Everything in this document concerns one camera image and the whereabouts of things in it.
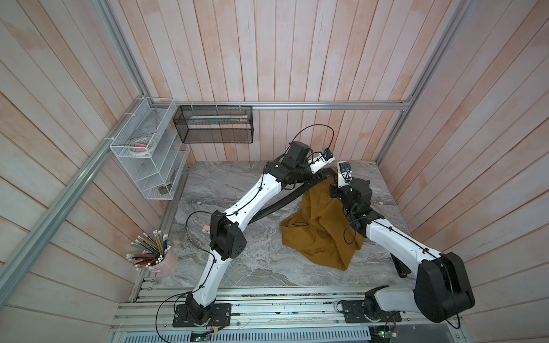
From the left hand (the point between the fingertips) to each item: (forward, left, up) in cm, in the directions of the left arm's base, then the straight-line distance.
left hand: (321, 175), depth 82 cm
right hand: (+3, -7, -1) cm, 7 cm away
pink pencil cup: (-25, +63, -29) cm, 73 cm away
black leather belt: (0, +10, -11) cm, 15 cm away
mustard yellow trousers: (-14, -1, -14) cm, 20 cm away
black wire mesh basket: (+23, +44, +8) cm, 50 cm away
